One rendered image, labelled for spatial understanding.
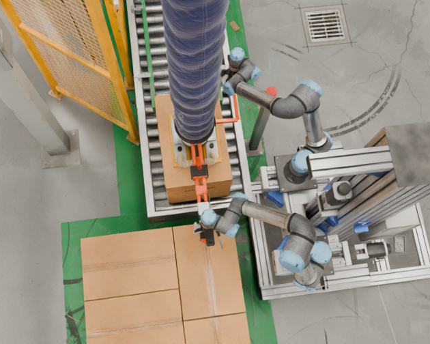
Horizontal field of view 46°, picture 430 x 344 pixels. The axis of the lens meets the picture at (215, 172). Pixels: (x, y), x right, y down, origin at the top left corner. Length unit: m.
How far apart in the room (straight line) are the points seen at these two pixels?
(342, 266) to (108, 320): 1.46
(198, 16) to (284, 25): 2.94
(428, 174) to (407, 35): 2.92
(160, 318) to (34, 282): 1.13
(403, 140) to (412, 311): 2.27
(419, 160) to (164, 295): 1.87
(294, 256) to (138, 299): 1.36
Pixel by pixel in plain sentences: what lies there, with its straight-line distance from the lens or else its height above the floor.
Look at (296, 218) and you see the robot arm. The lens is 2.31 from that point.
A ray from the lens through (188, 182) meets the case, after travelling 2.99.
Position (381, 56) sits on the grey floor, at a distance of 4.69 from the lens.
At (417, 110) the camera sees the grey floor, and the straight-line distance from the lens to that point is 4.58.
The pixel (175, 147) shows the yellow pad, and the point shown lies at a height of 0.97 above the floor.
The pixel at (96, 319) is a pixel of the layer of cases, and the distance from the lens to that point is 3.35.
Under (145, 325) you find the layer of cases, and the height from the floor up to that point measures 0.54.
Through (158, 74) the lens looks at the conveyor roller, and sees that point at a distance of 3.71.
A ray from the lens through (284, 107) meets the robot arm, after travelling 2.47.
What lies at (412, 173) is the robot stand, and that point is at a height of 2.03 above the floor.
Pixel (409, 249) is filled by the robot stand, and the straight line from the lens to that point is 3.98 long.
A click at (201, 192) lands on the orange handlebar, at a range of 2.83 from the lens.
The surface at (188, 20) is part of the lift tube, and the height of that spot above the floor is 2.38.
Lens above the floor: 3.84
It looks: 73 degrees down
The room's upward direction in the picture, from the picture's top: 8 degrees clockwise
